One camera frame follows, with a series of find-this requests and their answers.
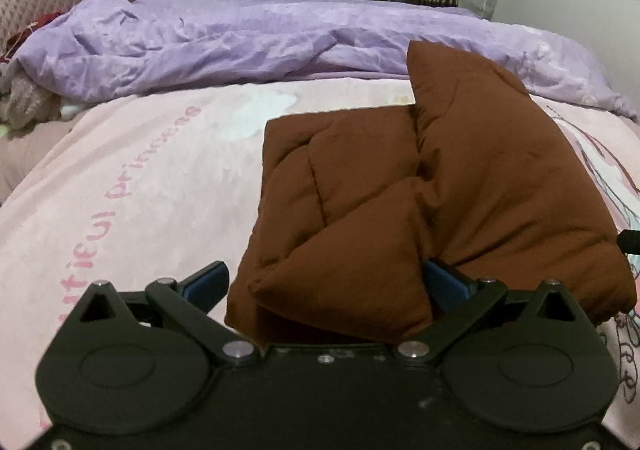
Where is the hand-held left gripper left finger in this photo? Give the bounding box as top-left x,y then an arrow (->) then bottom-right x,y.
75,260 -> 261,368

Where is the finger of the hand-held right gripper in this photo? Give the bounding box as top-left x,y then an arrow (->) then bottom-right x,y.
617,228 -> 640,255

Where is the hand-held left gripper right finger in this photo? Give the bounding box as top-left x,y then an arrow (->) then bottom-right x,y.
392,259 -> 593,366

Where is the brown padded coat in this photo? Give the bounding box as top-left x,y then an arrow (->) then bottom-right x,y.
225,40 -> 638,346

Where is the pink printed blanket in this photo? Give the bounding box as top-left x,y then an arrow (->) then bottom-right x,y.
0,74 -> 640,436

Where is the purple duvet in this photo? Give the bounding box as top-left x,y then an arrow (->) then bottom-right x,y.
10,0 -> 640,124

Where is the grey plush toy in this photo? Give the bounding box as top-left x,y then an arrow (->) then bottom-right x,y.
0,62 -> 63,131

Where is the red cloth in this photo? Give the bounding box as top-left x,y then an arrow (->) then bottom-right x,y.
4,11 -> 69,64

